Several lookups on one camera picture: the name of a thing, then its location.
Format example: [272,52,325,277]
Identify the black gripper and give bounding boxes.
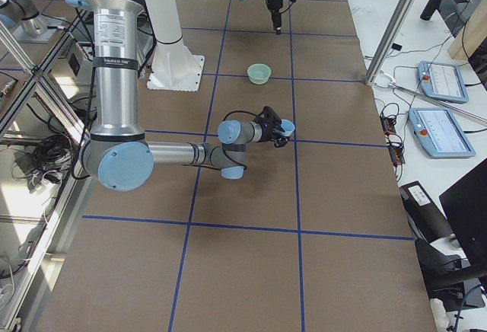
[266,0,283,35]
[259,126,288,148]

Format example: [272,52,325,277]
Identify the blue plastic cup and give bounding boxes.
[278,119,295,137]

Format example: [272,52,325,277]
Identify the green ceramic bowl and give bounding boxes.
[247,63,272,85]

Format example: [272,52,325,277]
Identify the small black square pad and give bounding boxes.
[391,43,403,51]

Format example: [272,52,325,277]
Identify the metal reacher stick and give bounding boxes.
[379,72,487,125]

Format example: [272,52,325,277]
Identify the black bottle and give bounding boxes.
[420,0,441,21]

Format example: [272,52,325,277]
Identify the near blue teach pendant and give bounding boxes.
[408,107,476,159]

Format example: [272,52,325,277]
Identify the blue teach pendant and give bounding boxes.
[408,107,476,159]
[417,61,469,104]

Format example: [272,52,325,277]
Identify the far blue teach pendant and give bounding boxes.
[417,61,469,104]

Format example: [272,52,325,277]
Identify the black monitor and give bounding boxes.
[439,160,486,264]

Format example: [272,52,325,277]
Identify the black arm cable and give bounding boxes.
[222,110,263,123]

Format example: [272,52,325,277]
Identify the aluminium frame post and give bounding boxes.
[364,0,415,85]

